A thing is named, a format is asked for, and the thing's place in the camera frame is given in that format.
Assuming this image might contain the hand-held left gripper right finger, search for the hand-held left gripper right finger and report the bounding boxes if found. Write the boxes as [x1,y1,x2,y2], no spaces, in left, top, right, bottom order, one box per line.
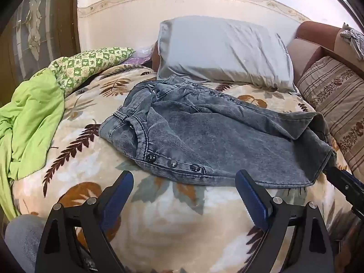
[235,169,342,273]

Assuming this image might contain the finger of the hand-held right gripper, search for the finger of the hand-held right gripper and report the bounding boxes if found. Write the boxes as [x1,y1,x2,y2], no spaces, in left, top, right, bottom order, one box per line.
[324,165,364,222]

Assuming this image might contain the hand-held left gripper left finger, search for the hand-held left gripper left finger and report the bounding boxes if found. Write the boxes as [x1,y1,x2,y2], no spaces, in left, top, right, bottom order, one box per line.
[35,170,135,273]

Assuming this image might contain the grey denim pants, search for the grey denim pants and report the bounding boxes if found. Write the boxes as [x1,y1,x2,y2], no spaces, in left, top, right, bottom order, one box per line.
[98,74,337,190]

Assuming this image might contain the leaf print blanket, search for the leaf print blanket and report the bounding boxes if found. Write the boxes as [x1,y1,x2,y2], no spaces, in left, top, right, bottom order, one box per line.
[11,63,359,273]

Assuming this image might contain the brown striped pillow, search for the brown striped pillow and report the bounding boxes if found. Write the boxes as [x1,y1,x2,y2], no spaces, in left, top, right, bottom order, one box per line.
[296,55,364,179]

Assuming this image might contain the person's leg in grey jeans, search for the person's leg in grey jeans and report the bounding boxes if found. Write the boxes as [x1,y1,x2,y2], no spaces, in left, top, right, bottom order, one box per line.
[4,215,46,273]

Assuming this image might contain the light green cloth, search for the light green cloth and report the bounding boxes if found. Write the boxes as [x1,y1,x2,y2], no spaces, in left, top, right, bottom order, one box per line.
[0,68,66,222]

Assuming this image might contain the green patterned pillow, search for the green patterned pillow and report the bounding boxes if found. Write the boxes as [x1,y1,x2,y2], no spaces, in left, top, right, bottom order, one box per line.
[48,47,136,97]

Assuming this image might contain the small grey cloth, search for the small grey cloth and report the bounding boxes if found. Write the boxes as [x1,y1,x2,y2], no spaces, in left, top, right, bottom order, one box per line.
[340,22,364,60]

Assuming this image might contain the purple plastic bag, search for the purple plastic bag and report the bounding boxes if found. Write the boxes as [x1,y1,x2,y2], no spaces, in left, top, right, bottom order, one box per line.
[125,47,155,66]

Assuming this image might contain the grey pillow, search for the grey pillow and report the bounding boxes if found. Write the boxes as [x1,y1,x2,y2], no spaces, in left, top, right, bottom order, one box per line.
[156,15,299,94]

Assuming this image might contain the wooden door with frosted glass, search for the wooden door with frosted glass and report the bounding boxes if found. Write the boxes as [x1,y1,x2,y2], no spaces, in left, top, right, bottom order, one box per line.
[0,0,81,106]

